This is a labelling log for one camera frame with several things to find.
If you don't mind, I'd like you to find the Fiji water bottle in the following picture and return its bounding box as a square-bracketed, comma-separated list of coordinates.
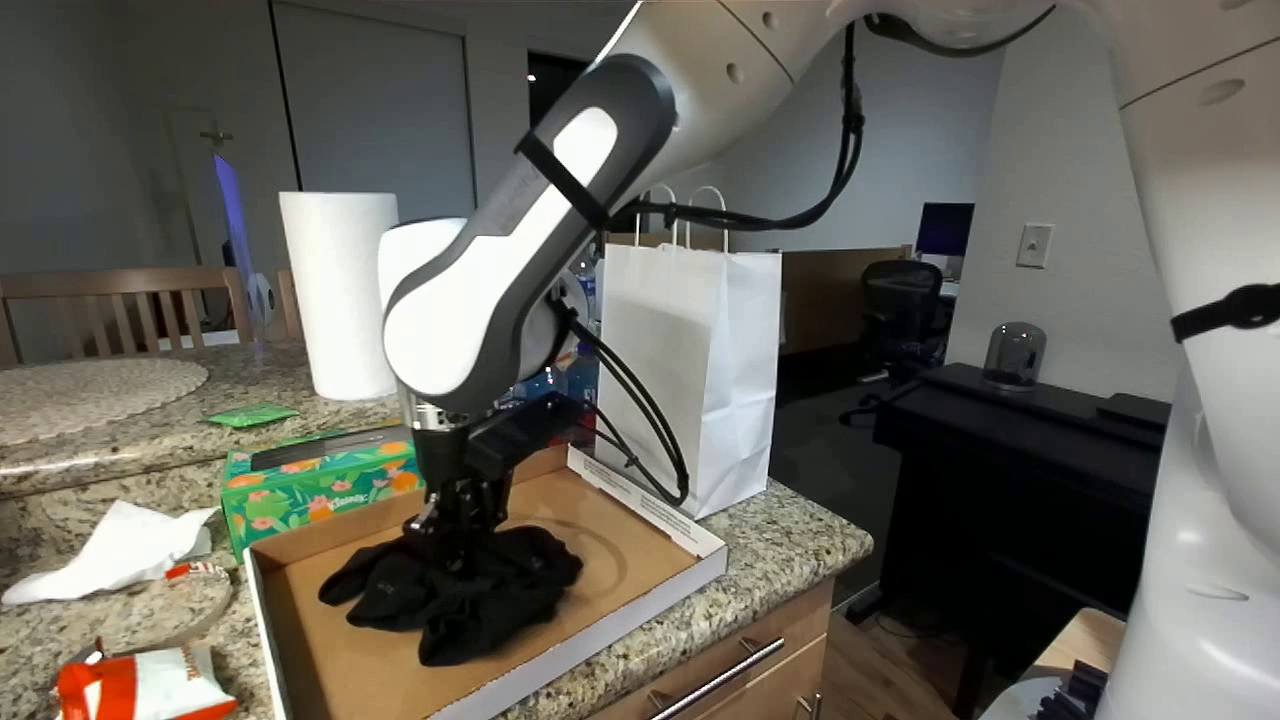
[566, 334, 604, 405]

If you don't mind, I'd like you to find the white light switch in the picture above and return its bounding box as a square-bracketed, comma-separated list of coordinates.
[1012, 221, 1060, 278]

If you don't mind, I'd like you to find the white paper towel roll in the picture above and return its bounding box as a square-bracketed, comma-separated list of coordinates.
[277, 190, 405, 405]

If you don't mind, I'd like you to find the wooden lower cabinet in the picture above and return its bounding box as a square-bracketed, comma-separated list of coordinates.
[585, 576, 841, 720]

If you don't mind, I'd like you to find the black digital piano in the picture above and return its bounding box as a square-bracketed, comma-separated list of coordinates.
[873, 359, 1179, 671]

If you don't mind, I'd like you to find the metal drawer handle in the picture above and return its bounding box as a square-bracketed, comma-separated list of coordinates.
[645, 633, 793, 720]

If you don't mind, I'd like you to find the wooden desk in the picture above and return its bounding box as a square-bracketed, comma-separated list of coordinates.
[781, 244, 914, 366]

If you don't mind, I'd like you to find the flat cardboard box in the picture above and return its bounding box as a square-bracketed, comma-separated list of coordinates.
[238, 442, 731, 720]

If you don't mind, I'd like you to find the small wooden box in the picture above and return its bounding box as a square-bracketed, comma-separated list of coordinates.
[1033, 606, 1132, 682]

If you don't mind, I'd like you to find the grey round speaker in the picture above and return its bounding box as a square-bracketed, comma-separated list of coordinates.
[978, 322, 1052, 387]

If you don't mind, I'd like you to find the green floral tissue box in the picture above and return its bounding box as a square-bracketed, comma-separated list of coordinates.
[217, 426, 431, 558]

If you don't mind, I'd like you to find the round woven placemat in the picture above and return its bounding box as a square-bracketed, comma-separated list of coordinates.
[0, 352, 211, 451]

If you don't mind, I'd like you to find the black office chair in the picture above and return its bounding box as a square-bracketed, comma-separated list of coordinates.
[857, 256, 947, 394]

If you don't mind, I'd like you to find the crumpled white napkin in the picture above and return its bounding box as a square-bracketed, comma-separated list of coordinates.
[0, 498, 225, 612]

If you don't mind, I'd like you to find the red and white packet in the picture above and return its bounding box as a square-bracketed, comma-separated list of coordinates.
[52, 642, 245, 720]

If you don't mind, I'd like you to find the dark computer monitor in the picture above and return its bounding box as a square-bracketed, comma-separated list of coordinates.
[912, 199, 978, 265]

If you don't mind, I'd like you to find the flat green packet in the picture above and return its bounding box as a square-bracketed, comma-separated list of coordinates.
[198, 405, 300, 437]

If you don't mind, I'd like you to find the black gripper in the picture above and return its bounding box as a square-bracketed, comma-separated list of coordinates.
[406, 426, 518, 558]

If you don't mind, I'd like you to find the wooden chair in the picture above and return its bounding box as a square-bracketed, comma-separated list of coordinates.
[0, 265, 260, 373]

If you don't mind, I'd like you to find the white paper bag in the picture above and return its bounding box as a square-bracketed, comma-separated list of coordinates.
[596, 181, 787, 523]

